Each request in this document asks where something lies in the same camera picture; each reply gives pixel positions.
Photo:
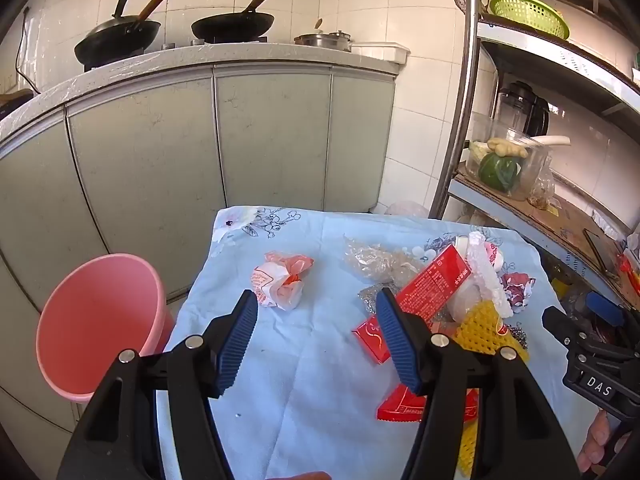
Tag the grey kitchen counter cabinet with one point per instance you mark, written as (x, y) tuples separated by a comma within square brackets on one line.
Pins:
[(150, 160)]

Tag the metal shelf rack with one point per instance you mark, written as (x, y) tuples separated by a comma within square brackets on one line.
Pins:
[(467, 85)]

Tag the cardboard sheet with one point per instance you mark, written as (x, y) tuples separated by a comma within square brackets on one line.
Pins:
[(565, 220)]

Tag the red snack packet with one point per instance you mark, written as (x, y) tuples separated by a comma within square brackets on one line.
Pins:
[(400, 405)]

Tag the black metal spatula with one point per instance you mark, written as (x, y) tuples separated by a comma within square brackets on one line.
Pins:
[(122, 5)]

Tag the clear plastic container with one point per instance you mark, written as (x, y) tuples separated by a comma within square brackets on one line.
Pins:
[(535, 170)]

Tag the steel pot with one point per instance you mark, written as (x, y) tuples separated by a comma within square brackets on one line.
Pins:
[(342, 39)]

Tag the white plastic bag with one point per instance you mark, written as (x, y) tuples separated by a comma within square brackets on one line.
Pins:
[(407, 208)]

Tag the crumpled clear plastic bag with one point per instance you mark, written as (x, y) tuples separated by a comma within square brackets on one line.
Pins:
[(372, 260)]

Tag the lidded steel pan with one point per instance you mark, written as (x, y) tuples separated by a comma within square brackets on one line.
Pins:
[(315, 41)]

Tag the crumpled red white wrapper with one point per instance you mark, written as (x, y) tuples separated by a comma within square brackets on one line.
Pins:
[(517, 287)]

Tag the ginger root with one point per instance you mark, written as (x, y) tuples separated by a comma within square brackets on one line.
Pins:
[(505, 147)]

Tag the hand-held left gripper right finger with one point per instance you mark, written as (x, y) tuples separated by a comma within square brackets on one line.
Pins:
[(400, 345)]

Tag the red cardboard box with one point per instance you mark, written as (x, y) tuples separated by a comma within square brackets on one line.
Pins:
[(435, 280)]

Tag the pink plastic bucket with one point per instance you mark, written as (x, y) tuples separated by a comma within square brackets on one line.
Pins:
[(95, 320)]

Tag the white foam net sleeve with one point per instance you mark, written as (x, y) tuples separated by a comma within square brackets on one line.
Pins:
[(482, 270)]

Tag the green plastic basket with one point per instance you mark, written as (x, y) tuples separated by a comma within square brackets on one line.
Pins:
[(530, 12)]

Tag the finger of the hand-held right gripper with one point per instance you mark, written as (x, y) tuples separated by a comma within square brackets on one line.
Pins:
[(562, 327), (602, 305)]

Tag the crumpled white orange wrapper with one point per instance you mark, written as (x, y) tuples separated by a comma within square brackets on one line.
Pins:
[(280, 285)]

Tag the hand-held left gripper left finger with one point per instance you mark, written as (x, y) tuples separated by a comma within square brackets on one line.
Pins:
[(237, 345)]

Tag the white plastic tray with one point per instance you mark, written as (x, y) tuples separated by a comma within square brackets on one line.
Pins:
[(380, 52)]

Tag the plastic bag of nuts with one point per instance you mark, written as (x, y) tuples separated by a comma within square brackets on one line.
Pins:
[(542, 192)]

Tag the small red packet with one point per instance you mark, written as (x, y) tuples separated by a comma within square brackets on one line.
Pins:
[(370, 340)]

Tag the floral light blue cloth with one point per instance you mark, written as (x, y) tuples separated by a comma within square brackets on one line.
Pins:
[(310, 375)]

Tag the person's right hand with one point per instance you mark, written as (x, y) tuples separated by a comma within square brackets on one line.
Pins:
[(592, 440)]

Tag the green squash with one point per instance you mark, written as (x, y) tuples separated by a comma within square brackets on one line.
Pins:
[(497, 172)]

